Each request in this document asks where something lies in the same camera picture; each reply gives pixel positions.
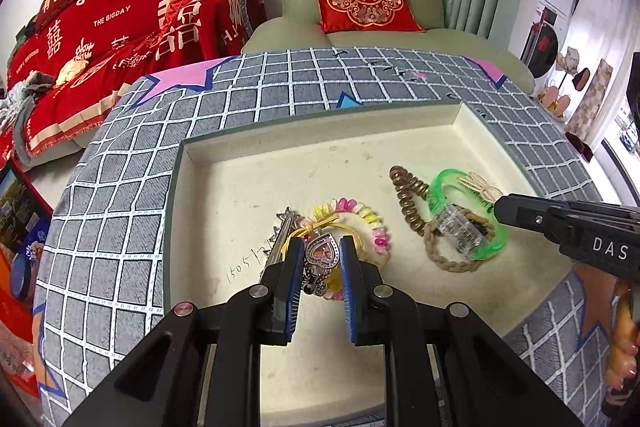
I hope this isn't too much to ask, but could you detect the red printed blanket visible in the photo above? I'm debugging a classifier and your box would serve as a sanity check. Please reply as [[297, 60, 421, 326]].
[[7, 0, 268, 158]]

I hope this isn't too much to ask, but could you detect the white washing machine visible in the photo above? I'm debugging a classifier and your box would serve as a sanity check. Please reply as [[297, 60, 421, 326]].
[[520, 4, 567, 80]]

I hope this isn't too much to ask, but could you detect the silver heart pendant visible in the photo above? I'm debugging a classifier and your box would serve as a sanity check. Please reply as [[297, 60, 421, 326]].
[[301, 232, 346, 297]]

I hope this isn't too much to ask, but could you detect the person's right hand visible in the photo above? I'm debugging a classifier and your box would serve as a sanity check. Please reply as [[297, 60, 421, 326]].
[[602, 281, 640, 408]]

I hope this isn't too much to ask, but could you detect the rack of slippers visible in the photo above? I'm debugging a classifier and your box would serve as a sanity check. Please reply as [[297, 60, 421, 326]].
[[537, 47, 592, 118]]

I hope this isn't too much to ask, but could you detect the silver star hair clip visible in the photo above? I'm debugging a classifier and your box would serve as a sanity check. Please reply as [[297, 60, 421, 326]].
[[259, 206, 307, 280]]

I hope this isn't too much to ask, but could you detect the pastel spiral bracelet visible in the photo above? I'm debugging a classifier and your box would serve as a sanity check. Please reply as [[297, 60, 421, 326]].
[[306, 198, 392, 303]]

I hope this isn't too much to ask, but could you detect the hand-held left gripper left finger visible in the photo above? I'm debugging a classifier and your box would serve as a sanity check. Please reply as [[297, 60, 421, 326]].
[[62, 237, 307, 427]]

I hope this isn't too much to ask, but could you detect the dark printed box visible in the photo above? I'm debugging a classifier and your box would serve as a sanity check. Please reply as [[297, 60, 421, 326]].
[[0, 167, 53, 253]]

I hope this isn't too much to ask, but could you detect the yellow hair tie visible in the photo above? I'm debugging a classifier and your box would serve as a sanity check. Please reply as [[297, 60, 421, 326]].
[[282, 216, 341, 258]]

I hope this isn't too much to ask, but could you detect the green plastic bangle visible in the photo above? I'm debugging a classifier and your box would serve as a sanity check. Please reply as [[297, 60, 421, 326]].
[[426, 168, 507, 262]]

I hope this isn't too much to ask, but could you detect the grey-green shallow tray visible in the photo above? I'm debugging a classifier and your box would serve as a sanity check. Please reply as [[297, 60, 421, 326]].
[[161, 99, 603, 427]]

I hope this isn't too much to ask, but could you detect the beige braided hair tie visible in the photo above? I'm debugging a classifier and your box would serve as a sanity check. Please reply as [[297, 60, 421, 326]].
[[422, 207, 506, 275]]

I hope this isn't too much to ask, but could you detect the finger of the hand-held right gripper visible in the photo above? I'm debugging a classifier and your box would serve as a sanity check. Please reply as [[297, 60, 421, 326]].
[[505, 193, 571, 210], [494, 198, 566, 241]]

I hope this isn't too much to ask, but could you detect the grey checked tablecloth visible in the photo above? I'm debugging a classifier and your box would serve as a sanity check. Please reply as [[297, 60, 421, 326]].
[[32, 48, 606, 427]]

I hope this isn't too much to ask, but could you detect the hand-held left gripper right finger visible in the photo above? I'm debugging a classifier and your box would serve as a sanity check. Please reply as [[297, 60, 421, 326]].
[[340, 235, 583, 427]]

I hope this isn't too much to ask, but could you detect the pile of grey clothes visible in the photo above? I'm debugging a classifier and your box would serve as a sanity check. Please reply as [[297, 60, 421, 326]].
[[0, 72, 56, 132]]

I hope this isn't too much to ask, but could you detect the brown spiral hair tie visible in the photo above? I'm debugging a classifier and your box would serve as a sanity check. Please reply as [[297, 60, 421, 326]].
[[389, 165, 433, 235]]

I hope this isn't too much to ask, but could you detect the clear hair claw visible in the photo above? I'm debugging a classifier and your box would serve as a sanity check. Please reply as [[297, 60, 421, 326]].
[[436, 205, 488, 254]]

